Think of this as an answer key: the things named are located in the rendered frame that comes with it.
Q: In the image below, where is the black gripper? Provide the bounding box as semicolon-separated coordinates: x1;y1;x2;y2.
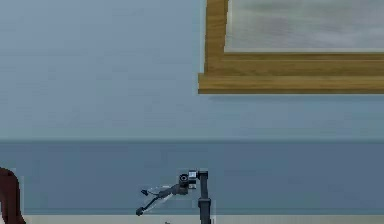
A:
135;173;190;217

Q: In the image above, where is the dark red brown furniture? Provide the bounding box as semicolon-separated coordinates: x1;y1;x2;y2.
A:
0;167;27;224

